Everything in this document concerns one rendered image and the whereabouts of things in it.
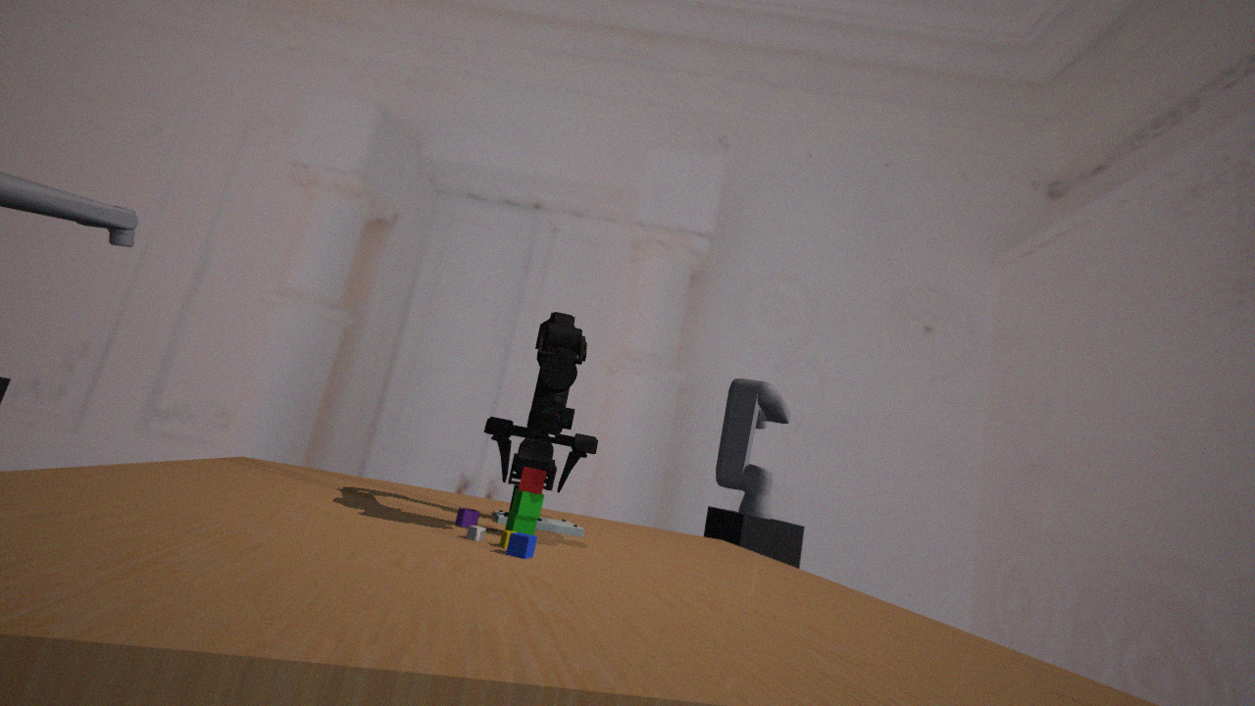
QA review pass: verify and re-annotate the green block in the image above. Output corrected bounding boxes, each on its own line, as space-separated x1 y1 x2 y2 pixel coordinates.
511 488 543 518
505 510 538 535

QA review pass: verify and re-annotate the blue block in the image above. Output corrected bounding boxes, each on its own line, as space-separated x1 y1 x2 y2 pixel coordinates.
506 532 537 559

